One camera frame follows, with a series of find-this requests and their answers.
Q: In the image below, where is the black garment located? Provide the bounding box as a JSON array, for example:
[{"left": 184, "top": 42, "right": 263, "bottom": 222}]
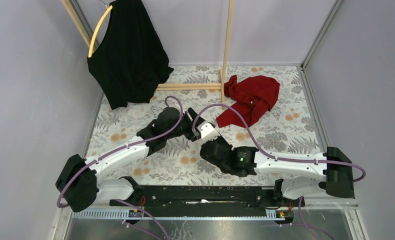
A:
[{"left": 87, "top": 0, "right": 173, "bottom": 110}]

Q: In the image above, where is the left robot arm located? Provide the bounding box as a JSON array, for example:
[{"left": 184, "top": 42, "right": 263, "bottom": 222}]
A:
[{"left": 55, "top": 107, "right": 200, "bottom": 213}]

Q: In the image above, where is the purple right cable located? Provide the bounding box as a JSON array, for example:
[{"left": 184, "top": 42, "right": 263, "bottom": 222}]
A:
[{"left": 191, "top": 103, "right": 367, "bottom": 183}]

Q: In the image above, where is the floral table cover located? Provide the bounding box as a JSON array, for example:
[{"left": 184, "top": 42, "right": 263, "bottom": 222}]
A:
[{"left": 84, "top": 65, "right": 321, "bottom": 187}]

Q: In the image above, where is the wooden rack frame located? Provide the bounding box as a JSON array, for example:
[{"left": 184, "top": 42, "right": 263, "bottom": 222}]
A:
[{"left": 61, "top": 0, "right": 234, "bottom": 104}]

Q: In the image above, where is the purple cable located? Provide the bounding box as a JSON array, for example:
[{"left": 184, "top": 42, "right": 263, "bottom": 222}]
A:
[
  {"left": 191, "top": 103, "right": 367, "bottom": 183},
  {"left": 56, "top": 95, "right": 184, "bottom": 209}
]

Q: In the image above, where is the wooden hanger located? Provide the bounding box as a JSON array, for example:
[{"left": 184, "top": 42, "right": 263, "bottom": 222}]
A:
[{"left": 87, "top": 5, "right": 113, "bottom": 58}]

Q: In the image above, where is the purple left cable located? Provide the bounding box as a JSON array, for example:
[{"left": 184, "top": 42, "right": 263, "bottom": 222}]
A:
[{"left": 56, "top": 95, "right": 184, "bottom": 209}]

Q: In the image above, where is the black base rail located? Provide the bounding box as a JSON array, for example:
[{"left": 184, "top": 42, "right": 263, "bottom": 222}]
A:
[{"left": 125, "top": 185, "right": 306, "bottom": 218}]

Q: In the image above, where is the red cloth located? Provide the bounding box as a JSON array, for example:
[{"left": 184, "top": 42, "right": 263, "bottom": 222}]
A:
[{"left": 216, "top": 75, "right": 281, "bottom": 128}]

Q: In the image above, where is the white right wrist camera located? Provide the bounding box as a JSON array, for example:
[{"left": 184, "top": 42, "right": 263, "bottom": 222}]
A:
[{"left": 197, "top": 121, "right": 220, "bottom": 142}]

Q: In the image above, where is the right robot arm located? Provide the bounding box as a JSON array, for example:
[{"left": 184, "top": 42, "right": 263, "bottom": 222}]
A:
[{"left": 199, "top": 136, "right": 355, "bottom": 206}]

